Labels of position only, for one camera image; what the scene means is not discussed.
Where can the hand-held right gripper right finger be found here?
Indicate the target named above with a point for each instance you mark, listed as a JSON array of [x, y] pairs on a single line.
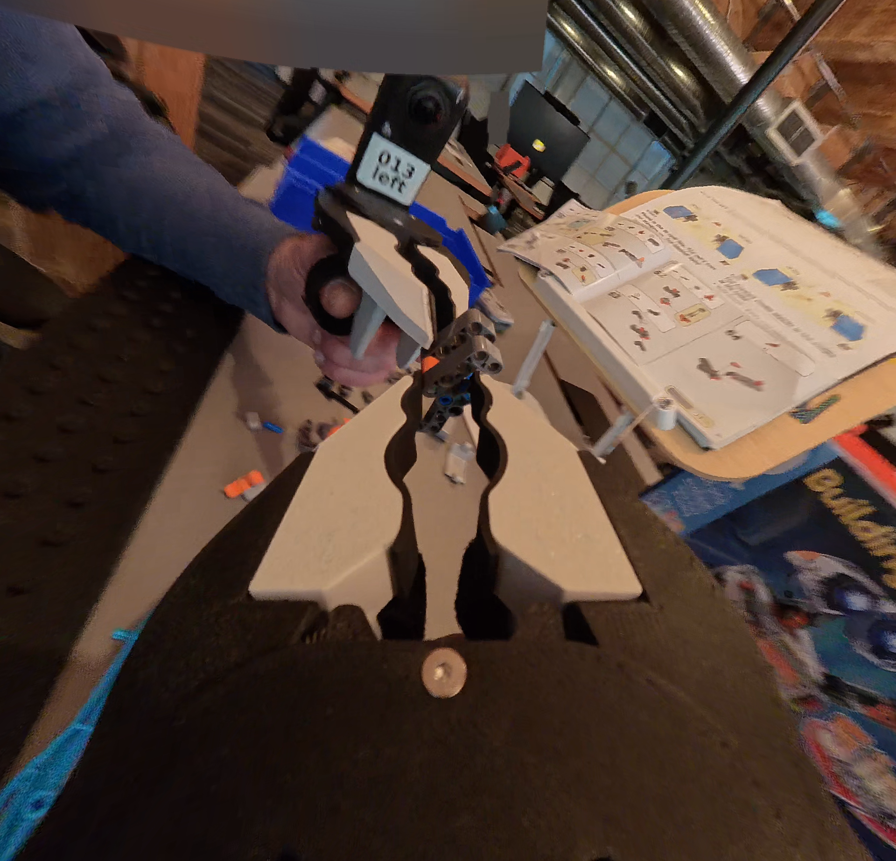
[[560, 525]]

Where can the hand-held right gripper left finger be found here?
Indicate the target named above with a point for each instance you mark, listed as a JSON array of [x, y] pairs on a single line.
[[329, 525]]

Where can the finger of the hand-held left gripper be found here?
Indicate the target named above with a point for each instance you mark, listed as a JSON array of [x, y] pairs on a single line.
[[451, 280], [392, 287]]

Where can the grey orange brick assembly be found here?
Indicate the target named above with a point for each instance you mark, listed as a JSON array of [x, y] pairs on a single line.
[[469, 357]]

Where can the person's left forearm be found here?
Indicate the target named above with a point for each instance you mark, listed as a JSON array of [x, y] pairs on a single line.
[[140, 174]]

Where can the person's left hand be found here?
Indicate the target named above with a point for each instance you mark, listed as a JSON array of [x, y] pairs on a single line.
[[290, 287]]

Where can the grey orange brick cluster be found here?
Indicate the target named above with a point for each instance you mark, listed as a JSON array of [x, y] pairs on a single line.
[[308, 434]]

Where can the orange white brick cluster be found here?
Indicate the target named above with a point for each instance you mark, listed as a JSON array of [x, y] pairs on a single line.
[[241, 486]]

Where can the black long beam brick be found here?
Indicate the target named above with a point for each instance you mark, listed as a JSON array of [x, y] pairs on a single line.
[[336, 395]]

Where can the blue plastic bin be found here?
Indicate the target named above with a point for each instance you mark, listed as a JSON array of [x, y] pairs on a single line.
[[308, 188]]

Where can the small white brick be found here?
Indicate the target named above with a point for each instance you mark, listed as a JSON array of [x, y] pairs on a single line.
[[253, 421]]

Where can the black monitor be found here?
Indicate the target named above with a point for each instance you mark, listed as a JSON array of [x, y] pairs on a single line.
[[546, 132]]

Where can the white instruction booklet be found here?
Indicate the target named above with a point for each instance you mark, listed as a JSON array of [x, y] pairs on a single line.
[[700, 315]]

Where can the dark blue robot kit box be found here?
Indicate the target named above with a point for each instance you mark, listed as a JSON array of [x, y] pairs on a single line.
[[805, 595]]

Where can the black ceiling pole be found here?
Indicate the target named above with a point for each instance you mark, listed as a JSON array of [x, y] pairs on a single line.
[[770, 69]]

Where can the blue plastic brick tool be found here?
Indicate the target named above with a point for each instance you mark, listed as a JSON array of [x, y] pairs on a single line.
[[42, 770]]

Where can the silver ventilation duct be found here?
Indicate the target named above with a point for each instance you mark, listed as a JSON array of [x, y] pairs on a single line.
[[686, 27]]

